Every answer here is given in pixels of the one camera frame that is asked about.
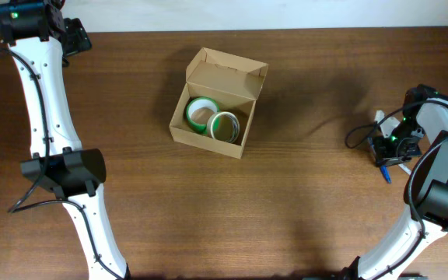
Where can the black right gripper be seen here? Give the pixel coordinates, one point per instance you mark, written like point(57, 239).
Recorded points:
point(386, 157)

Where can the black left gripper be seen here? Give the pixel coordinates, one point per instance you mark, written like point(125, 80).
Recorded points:
point(78, 37)

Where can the black white marker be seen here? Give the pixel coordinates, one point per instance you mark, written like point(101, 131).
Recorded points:
point(405, 169)

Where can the blue pen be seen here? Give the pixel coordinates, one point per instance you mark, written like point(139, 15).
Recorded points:
point(382, 169)

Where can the green tape roll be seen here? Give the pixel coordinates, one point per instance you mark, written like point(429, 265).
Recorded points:
point(199, 111)

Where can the brown cardboard box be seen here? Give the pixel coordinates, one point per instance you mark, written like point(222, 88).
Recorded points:
point(234, 83)

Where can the beige masking tape roll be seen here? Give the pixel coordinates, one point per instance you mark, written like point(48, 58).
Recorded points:
point(223, 126)

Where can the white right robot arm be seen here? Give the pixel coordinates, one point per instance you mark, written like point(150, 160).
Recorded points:
point(422, 133)

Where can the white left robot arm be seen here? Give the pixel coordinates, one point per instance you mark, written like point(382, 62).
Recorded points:
point(40, 39)

